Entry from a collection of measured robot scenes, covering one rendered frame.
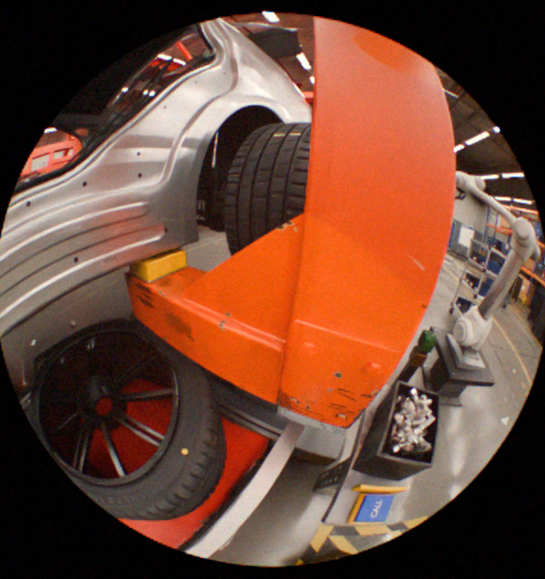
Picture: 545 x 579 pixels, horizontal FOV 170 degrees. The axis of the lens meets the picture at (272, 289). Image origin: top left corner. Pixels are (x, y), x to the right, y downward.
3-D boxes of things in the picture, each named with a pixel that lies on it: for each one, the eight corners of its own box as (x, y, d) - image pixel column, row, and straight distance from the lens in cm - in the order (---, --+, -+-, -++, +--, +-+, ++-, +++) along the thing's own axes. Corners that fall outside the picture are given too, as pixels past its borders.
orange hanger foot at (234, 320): (169, 297, 78) (160, 203, 69) (304, 356, 52) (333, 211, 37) (133, 317, 71) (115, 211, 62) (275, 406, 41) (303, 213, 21)
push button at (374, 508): (362, 495, 47) (366, 493, 45) (389, 496, 50) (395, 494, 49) (350, 522, 47) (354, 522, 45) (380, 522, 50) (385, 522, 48)
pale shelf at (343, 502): (366, 385, 64) (370, 380, 62) (411, 396, 70) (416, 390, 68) (319, 522, 48) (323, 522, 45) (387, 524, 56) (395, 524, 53)
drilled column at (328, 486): (320, 473, 93) (366, 443, 54) (341, 477, 95) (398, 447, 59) (311, 492, 91) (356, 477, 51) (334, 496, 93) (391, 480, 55)
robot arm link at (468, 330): (470, 350, 131) (454, 354, 112) (459, 328, 135) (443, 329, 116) (540, 239, 121) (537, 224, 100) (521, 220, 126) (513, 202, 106)
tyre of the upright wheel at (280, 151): (298, 123, 105) (195, 137, 48) (348, 125, 100) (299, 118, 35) (304, 232, 124) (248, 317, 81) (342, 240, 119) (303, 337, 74)
